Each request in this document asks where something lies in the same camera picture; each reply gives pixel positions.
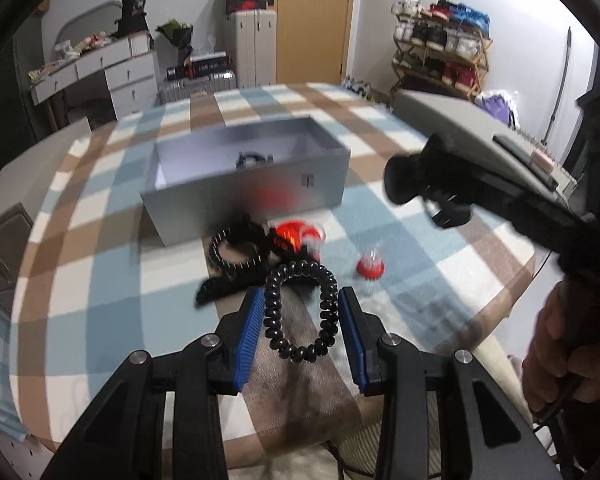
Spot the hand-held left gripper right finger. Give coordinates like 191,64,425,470
337,286,563,480

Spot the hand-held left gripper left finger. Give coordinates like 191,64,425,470
40,287,266,480

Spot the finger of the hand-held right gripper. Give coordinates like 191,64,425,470
422,190,473,228
422,132,481,186

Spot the black spiral hair tie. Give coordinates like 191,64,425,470
262,262,341,363
209,224,272,281

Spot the small red clear hair clip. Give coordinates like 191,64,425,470
356,247,387,281

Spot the silver box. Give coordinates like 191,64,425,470
140,115,351,247

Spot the person's right hand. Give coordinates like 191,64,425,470
522,280,600,416

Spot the purple plastic bag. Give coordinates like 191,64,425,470
475,90,519,129

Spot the wooden shoe rack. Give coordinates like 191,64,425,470
391,10,494,104

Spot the group of floor shoes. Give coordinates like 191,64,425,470
341,75,389,104

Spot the shoe rack with shoes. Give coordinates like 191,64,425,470
391,0,493,92

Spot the grey pole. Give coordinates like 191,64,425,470
544,27,574,145

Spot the wooden door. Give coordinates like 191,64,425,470
270,0,357,87

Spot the white suitcase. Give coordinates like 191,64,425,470
225,7,279,91

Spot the silver suitcase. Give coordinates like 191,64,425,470
157,70,239,107

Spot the black red shoe box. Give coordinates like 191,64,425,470
225,0,272,15

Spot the flat black red box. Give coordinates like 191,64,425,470
185,51,232,79

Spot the white dresser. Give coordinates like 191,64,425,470
30,35,161,127

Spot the grey storage box with latch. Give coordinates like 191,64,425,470
0,119,94,302

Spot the dark wrapped flower bouquet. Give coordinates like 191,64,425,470
156,19,195,68

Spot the white stack of papers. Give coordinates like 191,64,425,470
130,32,154,57

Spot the clutter of small packets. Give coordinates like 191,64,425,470
27,32,117,86

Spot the arched mirror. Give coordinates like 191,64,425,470
55,1,127,47

